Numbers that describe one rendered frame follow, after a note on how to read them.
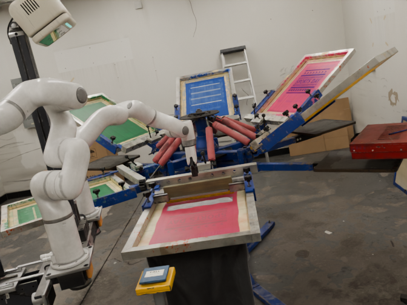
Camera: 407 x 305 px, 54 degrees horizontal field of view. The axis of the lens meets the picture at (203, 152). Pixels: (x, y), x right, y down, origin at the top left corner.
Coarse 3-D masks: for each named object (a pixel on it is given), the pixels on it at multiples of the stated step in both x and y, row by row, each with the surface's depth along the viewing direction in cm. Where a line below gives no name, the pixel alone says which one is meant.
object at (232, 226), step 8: (200, 200) 222; (200, 208) 210; (208, 208) 208; (216, 208) 206; (232, 208) 202; (232, 216) 192; (232, 224) 184; (200, 232) 181; (208, 232) 179; (216, 232) 178; (224, 232) 176; (232, 232) 175
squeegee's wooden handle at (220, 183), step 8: (176, 184) 223; (184, 184) 221; (192, 184) 220; (200, 184) 220; (208, 184) 220; (216, 184) 220; (224, 184) 219; (168, 192) 222; (176, 192) 222; (184, 192) 222; (192, 192) 222; (200, 192) 221
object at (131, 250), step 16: (144, 224) 196; (256, 224) 170; (128, 240) 179; (192, 240) 167; (208, 240) 164; (224, 240) 164; (240, 240) 163; (256, 240) 163; (128, 256) 168; (144, 256) 168
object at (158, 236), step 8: (192, 200) 224; (192, 208) 212; (160, 216) 210; (168, 216) 208; (160, 224) 199; (160, 232) 189; (176, 232) 186; (184, 232) 184; (192, 232) 183; (152, 240) 182; (160, 240) 181; (168, 240) 179; (176, 240) 178
